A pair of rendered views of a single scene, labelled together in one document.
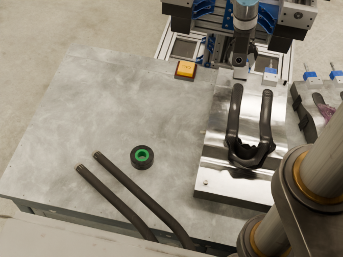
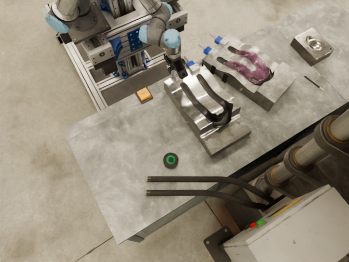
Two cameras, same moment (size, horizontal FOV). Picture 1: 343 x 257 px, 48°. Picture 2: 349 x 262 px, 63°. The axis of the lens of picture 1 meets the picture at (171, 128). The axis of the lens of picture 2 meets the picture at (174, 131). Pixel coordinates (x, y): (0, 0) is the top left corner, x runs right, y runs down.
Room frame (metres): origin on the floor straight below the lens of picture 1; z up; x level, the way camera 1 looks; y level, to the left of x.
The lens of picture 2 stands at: (0.28, 0.35, 2.26)
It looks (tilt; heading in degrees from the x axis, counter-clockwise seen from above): 67 degrees down; 321
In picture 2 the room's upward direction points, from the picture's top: 1 degrees counter-clockwise
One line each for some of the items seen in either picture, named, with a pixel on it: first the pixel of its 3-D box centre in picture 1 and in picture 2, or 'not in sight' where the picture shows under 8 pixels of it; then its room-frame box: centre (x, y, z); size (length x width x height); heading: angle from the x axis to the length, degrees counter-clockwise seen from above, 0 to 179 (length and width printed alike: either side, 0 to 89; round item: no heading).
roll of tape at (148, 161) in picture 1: (142, 157); (171, 160); (0.63, 0.09, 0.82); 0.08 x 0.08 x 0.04
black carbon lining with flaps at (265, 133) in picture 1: (251, 120); (207, 98); (0.75, -0.26, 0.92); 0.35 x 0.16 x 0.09; 171
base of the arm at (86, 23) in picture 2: not in sight; (81, 14); (1.52, -0.01, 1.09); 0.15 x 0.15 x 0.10
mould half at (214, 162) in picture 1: (244, 131); (206, 105); (0.74, -0.25, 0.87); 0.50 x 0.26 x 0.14; 171
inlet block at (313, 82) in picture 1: (309, 75); (206, 50); (1.03, -0.52, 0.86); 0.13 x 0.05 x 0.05; 9
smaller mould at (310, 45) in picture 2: not in sight; (311, 47); (0.64, -1.05, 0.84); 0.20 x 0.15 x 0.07; 171
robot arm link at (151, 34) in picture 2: not in sight; (153, 33); (1.05, -0.15, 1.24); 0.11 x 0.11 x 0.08; 31
